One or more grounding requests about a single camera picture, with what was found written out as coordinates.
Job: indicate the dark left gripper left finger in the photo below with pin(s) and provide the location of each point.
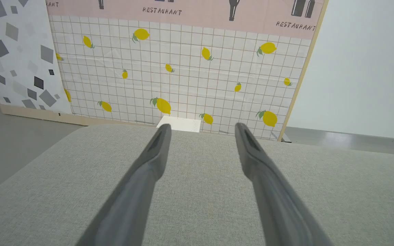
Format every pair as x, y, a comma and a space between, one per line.
139, 191

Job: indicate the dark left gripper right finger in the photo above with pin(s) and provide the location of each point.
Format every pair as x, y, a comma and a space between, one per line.
272, 194

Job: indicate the grey partition support foot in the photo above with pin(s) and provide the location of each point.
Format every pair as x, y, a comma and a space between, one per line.
286, 138

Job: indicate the white box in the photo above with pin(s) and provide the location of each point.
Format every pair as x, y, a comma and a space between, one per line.
181, 123

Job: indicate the wooden framed grid fence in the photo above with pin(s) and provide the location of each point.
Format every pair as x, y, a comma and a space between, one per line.
190, 82

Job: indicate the grey terrazzo print panel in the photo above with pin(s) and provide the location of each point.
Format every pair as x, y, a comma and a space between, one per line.
19, 61

